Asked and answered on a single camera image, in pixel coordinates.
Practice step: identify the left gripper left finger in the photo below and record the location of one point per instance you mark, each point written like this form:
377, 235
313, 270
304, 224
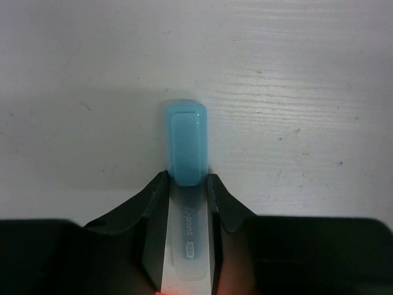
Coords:
120, 252

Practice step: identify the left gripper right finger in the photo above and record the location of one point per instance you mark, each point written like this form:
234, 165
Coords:
301, 255

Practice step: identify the blue cap clear marker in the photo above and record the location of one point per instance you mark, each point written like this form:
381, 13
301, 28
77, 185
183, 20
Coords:
187, 148

